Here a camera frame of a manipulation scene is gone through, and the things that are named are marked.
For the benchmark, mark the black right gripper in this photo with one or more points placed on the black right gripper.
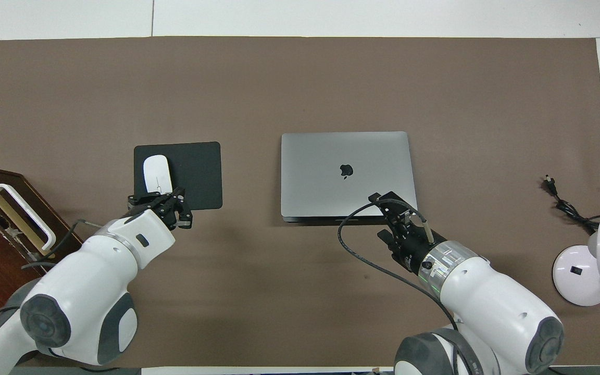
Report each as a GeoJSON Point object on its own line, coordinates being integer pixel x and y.
{"type": "Point", "coordinates": [409, 251]}

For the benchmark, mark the white desk lamp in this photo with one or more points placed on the white desk lamp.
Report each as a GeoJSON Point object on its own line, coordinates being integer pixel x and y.
{"type": "Point", "coordinates": [576, 278]}

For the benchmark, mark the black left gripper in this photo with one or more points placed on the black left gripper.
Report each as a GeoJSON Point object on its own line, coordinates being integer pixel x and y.
{"type": "Point", "coordinates": [164, 209]}

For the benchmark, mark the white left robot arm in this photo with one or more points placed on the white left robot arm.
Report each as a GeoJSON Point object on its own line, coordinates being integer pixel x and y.
{"type": "Point", "coordinates": [81, 291]}

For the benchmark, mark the brown table mat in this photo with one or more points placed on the brown table mat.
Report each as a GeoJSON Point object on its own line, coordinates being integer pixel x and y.
{"type": "Point", "coordinates": [300, 78]}

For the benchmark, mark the black mouse pad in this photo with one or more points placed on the black mouse pad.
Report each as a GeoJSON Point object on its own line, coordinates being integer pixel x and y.
{"type": "Point", "coordinates": [201, 172]}

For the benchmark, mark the silver Apple laptop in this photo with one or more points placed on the silver Apple laptop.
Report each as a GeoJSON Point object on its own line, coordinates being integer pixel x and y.
{"type": "Point", "coordinates": [326, 172]}

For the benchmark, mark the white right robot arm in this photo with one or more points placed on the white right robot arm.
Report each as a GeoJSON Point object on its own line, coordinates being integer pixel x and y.
{"type": "Point", "coordinates": [492, 299]}

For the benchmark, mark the white computer mouse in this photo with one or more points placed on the white computer mouse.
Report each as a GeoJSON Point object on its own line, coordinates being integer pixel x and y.
{"type": "Point", "coordinates": [156, 172]}

